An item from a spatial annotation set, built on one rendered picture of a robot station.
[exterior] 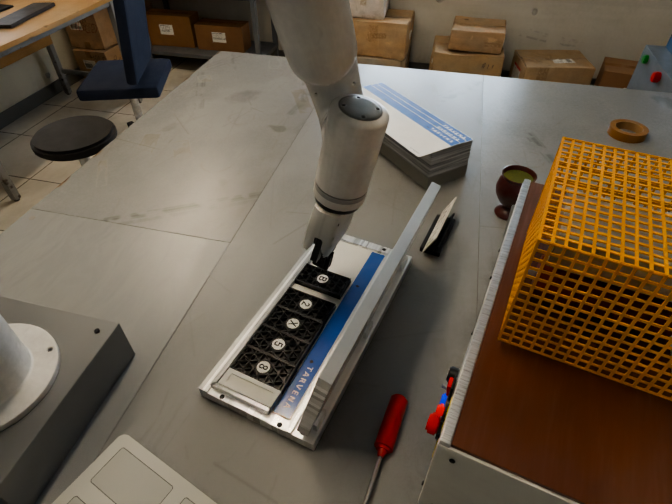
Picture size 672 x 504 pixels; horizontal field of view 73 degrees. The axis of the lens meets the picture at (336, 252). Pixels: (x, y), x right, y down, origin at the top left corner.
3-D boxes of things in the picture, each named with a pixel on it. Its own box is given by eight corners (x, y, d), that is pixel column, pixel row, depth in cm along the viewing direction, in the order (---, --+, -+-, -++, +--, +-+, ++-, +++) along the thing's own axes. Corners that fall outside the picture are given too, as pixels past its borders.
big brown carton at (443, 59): (428, 75, 393) (434, 32, 369) (495, 82, 383) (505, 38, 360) (423, 96, 364) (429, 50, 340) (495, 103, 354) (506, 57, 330)
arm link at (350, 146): (313, 159, 74) (317, 198, 68) (326, 83, 64) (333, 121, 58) (363, 163, 75) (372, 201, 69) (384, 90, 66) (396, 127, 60)
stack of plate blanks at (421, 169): (345, 124, 141) (345, 91, 134) (379, 114, 146) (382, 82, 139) (426, 190, 116) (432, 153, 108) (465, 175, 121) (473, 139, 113)
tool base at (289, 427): (324, 235, 103) (323, 222, 100) (411, 263, 96) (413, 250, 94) (200, 395, 74) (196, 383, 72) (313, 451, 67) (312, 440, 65)
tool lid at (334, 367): (432, 181, 82) (441, 185, 81) (399, 249, 96) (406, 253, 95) (318, 377, 53) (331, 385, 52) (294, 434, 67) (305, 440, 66)
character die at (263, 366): (247, 348, 78) (246, 344, 77) (297, 370, 75) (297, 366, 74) (230, 371, 75) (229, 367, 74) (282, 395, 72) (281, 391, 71)
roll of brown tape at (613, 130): (606, 138, 135) (609, 131, 133) (607, 123, 142) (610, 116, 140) (645, 146, 131) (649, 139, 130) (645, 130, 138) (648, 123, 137)
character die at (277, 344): (262, 327, 81) (261, 323, 81) (311, 347, 78) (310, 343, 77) (246, 348, 78) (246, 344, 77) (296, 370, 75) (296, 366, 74)
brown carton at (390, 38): (341, 37, 389) (342, 3, 372) (412, 43, 379) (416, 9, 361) (330, 53, 361) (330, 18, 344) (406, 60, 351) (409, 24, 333)
